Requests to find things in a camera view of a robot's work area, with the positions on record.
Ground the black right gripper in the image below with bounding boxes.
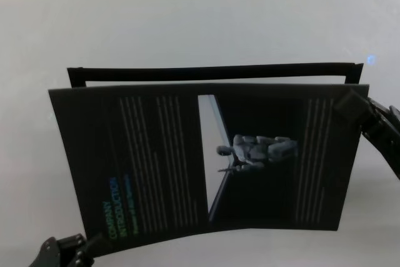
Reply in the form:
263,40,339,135
332,88,400,182

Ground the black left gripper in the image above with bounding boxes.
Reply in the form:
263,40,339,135
27,231,110,267

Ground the black company introduction poster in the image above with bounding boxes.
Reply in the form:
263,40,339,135
48,81,371,257

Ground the black tape frame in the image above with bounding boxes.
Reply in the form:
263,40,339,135
67,62,365,88

